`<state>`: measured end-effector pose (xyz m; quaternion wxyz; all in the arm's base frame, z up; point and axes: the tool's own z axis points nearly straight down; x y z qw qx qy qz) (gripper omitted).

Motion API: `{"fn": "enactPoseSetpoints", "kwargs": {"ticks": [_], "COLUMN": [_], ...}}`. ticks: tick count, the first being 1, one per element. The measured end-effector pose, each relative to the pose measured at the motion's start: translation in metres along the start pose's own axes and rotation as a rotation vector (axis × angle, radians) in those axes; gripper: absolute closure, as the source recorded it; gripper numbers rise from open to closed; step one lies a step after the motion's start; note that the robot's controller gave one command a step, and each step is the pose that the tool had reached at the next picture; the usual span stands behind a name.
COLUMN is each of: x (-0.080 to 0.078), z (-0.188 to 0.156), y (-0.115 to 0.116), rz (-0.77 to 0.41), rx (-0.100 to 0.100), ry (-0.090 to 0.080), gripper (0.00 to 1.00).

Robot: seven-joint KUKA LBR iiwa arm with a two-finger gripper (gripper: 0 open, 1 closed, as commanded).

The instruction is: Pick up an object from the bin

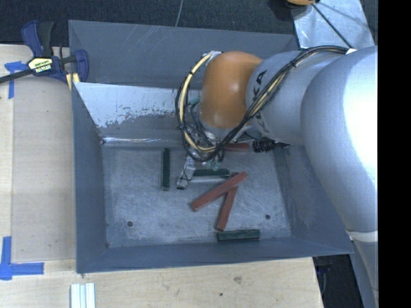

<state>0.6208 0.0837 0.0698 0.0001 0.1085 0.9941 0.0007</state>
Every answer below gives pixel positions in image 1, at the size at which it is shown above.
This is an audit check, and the dark green flat block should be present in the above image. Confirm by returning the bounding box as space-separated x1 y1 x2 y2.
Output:
160 147 171 192
216 228 262 243
192 168 231 178

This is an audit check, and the grey metal bin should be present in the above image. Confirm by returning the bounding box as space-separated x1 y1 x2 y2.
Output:
67 19 354 274

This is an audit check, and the black cylinder on white bracket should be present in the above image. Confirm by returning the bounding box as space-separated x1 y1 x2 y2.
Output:
252 139 293 155

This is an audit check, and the pale wood board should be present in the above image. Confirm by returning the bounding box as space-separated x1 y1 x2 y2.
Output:
11 45 78 263

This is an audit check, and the red-brown flat block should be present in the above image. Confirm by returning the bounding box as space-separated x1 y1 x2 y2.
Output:
214 184 240 232
224 142 251 152
190 171 249 212

